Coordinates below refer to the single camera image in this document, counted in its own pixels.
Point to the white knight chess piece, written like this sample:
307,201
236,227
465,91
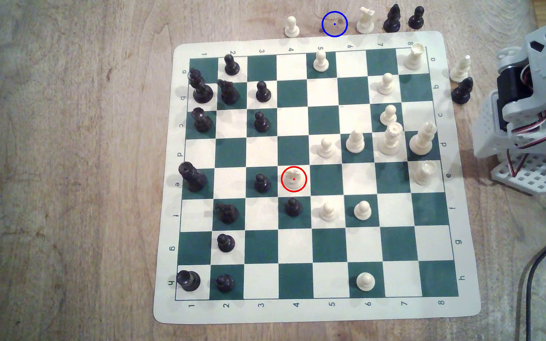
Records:
365,23
294,183

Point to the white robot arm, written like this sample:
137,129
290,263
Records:
545,66

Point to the black pawn chess piece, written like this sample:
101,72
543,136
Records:
261,124
262,184
232,67
263,94
224,283
226,244
293,208
416,20

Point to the white pawn chess piece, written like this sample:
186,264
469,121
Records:
328,213
362,211
388,117
365,282
325,149
320,64
292,29
386,86

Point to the black knight chess piece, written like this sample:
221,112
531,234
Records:
228,214
228,94

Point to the white bishop chess piece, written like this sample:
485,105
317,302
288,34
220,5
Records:
355,143
459,72

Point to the white queen chess piece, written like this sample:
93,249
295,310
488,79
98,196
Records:
390,143

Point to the black rook chess piece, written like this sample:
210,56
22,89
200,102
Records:
188,281

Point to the green white chess board mat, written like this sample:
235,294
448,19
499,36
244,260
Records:
396,246

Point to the white king chess piece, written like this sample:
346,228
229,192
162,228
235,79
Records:
421,143

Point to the white rook chess piece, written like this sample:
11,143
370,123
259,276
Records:
424,175
414,59

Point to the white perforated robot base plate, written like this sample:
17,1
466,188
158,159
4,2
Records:
531,179

